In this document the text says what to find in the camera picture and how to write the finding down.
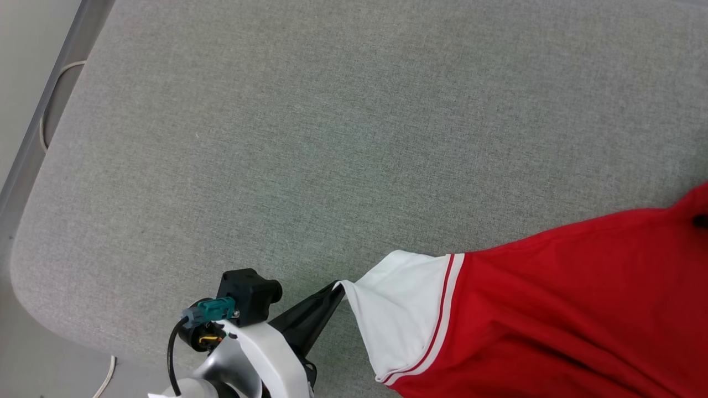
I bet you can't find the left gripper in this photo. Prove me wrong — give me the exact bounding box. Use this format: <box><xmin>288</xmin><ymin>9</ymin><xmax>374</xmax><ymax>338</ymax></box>
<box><xmin>220</xmin><ymin>281</ymin><xmax>347</xmax><ymax>398</ymax></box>

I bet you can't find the red and white garment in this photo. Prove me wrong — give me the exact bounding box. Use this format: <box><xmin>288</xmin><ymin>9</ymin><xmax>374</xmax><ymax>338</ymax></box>
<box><xmin>337</xmin><ymin>182</ymin><xmax>708</xmax><ymax>398</ymax></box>

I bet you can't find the grey fabric sofa cushion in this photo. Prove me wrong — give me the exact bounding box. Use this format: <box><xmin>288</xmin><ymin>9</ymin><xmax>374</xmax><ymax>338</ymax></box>
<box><xmin>10</xmin><ymin>0</ymin><xmax>708</xmax><ymax>398</ymax></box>

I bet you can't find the teal left camera connector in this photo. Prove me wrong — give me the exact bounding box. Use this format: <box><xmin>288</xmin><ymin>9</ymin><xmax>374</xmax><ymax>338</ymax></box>
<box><xmin>181</xmin><ymin>296</ymin><xmax>240</xmax><ymax>324</ymax></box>

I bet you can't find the white floor cable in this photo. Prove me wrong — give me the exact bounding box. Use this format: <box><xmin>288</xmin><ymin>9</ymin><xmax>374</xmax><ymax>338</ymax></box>
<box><xmin>88</xmin><ymin>355</ymin><xmax>117</xmax><ymax>398</ymax></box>
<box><xmin>39</xmin><ymin>60</ymin><xmax>87</xmax><ymax>153</ymax></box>

